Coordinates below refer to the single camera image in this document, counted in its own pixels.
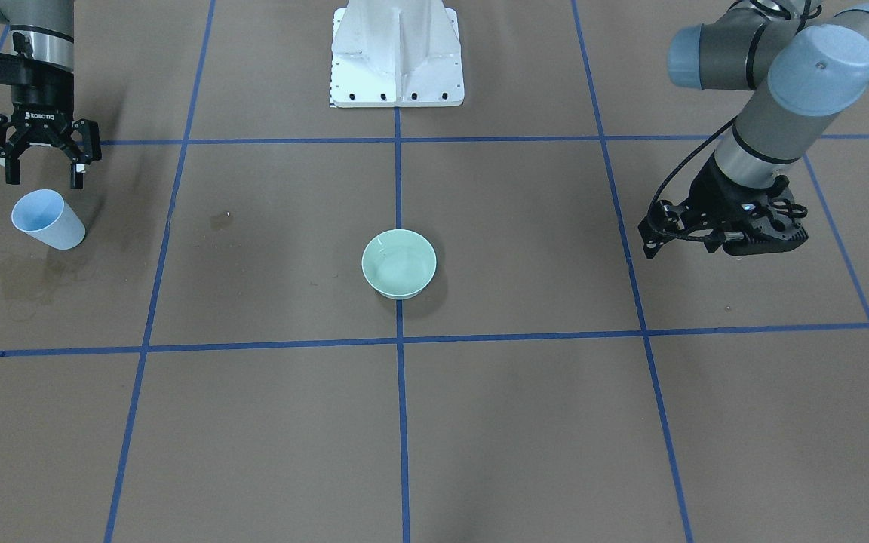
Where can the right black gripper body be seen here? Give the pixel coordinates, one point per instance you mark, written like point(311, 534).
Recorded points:
point(41, 113)

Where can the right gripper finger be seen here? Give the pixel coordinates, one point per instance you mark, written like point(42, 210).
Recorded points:
point(82, 147)
point(9, 136)

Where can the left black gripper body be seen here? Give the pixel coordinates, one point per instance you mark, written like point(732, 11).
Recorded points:
point(710, 194)

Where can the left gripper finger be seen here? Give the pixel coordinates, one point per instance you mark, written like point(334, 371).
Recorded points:
point(661, 224)

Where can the light blue plastic cup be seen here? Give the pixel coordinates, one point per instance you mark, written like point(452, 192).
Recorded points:
point(45, 216)

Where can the mint green bowl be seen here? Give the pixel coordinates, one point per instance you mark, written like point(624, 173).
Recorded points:
point(399, 263)

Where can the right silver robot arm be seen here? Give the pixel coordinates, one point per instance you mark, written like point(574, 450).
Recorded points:
point(42, 30)

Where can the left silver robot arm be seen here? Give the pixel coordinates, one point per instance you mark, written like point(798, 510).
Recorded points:
point(802, 75)

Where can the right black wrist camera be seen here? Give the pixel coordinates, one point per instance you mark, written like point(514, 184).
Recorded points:
point(16, 70)

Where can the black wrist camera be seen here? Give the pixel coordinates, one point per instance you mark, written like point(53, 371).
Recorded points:
point(16, 70)
point(785, 217)

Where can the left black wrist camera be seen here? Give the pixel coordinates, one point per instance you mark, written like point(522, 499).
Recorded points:
point(785, 217)

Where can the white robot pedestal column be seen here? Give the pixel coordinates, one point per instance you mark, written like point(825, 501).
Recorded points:
point(396, 54)

